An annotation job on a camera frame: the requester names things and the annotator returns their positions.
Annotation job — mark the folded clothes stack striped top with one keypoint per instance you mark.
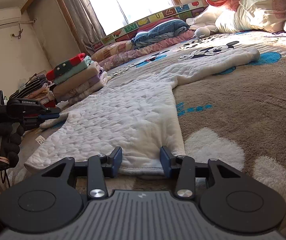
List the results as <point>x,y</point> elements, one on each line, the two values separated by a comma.
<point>40,92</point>

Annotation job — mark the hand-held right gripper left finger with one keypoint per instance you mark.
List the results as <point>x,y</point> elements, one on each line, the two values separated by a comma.
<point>118,161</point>

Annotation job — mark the blue and maroon folded quilt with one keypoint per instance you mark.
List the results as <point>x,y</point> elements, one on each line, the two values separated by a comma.
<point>158,33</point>

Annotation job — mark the colourful alphabet foam mat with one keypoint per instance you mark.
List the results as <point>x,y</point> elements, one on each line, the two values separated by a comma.
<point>133,26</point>

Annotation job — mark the person's left hand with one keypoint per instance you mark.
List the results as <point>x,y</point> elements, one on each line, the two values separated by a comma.
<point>14,140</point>

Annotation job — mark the folded clothes stack red top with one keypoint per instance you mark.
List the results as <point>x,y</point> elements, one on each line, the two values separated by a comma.
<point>78,80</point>

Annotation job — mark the grey patterned curtain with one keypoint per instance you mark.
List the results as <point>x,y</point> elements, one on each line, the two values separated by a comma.
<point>83,12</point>

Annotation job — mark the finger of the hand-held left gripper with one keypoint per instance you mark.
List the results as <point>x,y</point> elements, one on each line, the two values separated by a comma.
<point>33,124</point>
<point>50,113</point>

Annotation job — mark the window with wooden frame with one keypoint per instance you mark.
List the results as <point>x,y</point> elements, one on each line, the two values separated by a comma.
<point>133,0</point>

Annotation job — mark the white quilted pants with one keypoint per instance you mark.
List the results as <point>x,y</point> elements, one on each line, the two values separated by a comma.
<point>120,110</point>

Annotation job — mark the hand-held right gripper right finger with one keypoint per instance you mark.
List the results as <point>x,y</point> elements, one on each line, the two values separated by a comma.
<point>164,162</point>

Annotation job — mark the cartoon mouse printed blanket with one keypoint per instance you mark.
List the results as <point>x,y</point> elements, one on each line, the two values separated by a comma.
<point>232,100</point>

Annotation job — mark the peach cartoon pillow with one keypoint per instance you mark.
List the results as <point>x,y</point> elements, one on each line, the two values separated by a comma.
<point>113,48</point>

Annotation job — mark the white air conditioner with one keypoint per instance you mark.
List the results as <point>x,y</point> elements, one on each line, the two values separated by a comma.
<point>0,18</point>

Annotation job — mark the white plush toy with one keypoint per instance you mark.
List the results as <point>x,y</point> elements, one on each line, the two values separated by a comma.
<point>207,17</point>
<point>202,32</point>

